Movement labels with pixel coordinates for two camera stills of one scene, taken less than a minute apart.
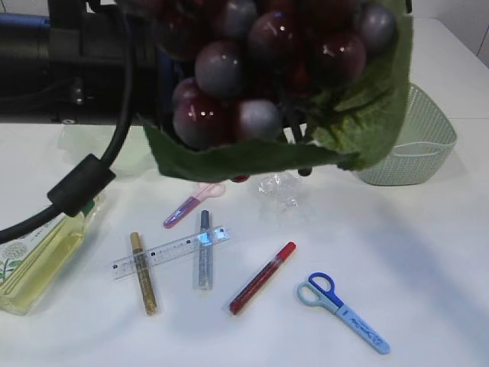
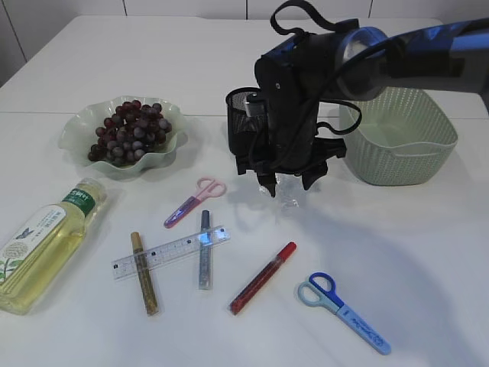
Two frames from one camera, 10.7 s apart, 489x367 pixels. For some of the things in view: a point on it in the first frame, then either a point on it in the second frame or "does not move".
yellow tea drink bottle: [30, 264] does not move
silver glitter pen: [205, 270] does not move
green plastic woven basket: [425, 141] does not move
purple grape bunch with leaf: [263, 84] → [128, 134]
